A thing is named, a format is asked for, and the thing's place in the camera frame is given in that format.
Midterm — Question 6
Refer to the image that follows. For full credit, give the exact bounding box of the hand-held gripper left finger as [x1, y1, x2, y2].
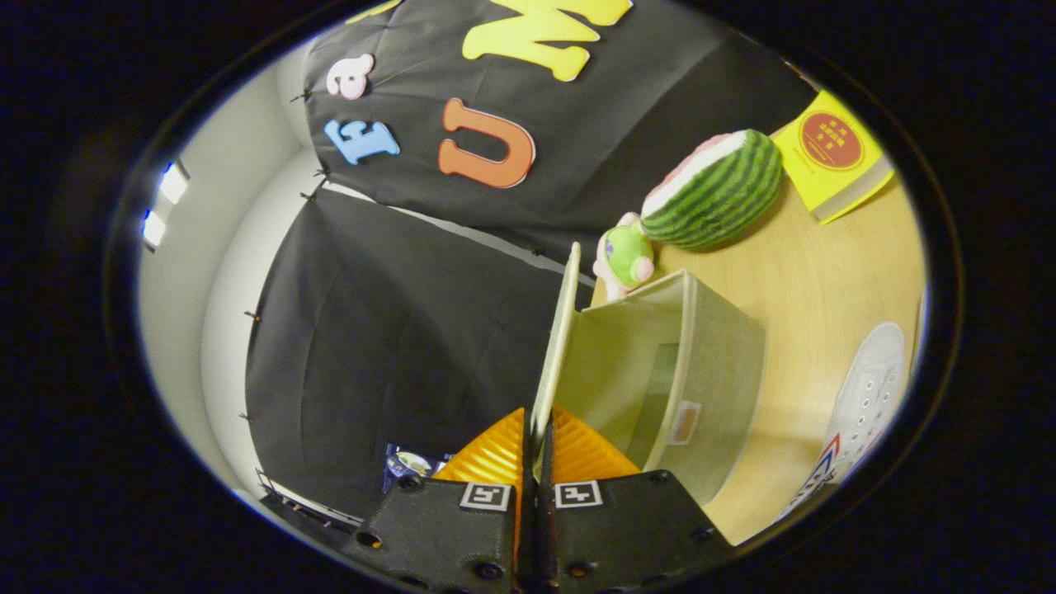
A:
[342, 407, 537, 594]

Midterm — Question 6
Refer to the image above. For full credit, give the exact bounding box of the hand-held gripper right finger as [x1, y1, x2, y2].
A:
[536, 404, 735, 593]

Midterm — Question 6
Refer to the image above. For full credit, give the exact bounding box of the pale green fabric storage box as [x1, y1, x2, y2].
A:
[528, 241, 766, 506]

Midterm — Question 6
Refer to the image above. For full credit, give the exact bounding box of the white canvas shoe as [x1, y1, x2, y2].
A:
[775, 322, 908, 521]

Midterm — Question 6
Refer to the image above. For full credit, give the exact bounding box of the black backdrop cloth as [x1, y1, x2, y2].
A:
[243, 0, 826, 516]

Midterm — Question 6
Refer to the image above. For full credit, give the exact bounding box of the green and pink plush toy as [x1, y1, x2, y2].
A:
[592, 212, 657, 302]

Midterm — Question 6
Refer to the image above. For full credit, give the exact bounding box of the watermelon slice plush toy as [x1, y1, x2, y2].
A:
[639, 129, 785, 251]

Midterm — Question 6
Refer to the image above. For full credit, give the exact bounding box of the yellow book with red circle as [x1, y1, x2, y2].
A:
[770, 89, 896, 225]

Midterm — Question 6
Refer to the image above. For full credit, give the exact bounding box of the ceiling light panel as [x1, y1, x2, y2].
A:
[140, 159, 191, 251]

